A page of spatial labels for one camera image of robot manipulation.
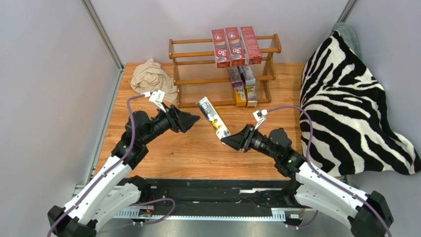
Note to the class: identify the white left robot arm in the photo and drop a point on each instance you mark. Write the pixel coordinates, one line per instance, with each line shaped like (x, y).
(94, 206)

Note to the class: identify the red 3D toothpaste box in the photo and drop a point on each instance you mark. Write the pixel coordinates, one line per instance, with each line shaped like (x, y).
(237, 53)
(221, 53)

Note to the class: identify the beige crumpled cloth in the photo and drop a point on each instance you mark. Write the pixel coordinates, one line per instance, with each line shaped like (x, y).
(150, 76)

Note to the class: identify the aluminium frame post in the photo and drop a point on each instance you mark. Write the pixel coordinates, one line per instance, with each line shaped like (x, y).
(95, 19)

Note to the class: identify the silver purple R&O toothpaste box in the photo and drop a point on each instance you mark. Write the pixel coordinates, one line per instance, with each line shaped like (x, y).
(248, 77)

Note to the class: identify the silver blue Sensitive toothpaste box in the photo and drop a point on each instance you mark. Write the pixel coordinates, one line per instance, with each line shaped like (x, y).
(235, 76)

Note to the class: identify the silver gold toothpaste box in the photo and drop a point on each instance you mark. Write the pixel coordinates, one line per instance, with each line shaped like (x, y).
(213, 117)
(251, 96)

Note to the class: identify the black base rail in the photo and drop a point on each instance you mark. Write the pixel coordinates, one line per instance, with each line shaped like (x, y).
(210, 199)

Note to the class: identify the wooden two-tier shelf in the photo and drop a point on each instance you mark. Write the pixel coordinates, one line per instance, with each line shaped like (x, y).
(196, 75)

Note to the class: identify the orange toothpaste box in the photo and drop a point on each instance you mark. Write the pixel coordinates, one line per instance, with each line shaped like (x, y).
(239, 96)

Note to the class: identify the zebra print blanket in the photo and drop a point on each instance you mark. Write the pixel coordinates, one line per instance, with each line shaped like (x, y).
(344, 124)

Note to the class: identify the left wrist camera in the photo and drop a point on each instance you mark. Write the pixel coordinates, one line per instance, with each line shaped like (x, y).
(156, 98)

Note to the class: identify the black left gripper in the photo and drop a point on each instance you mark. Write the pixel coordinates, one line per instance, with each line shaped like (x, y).
(176, 118)

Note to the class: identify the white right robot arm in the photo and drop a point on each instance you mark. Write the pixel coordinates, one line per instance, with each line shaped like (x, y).
(366, 215)

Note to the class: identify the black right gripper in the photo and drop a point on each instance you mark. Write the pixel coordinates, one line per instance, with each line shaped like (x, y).
(247, 139)

